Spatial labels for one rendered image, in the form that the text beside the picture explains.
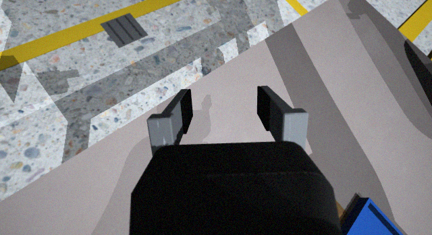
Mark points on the green grassy ground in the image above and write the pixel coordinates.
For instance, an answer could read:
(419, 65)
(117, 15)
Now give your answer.
(342, 213)

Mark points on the blue tray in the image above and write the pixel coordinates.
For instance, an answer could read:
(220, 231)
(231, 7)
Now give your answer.
(367, 219)

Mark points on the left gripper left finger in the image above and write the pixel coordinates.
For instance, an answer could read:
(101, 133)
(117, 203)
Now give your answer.
(168, 127)

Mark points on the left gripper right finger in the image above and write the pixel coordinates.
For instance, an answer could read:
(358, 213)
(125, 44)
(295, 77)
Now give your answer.
(283, 122)

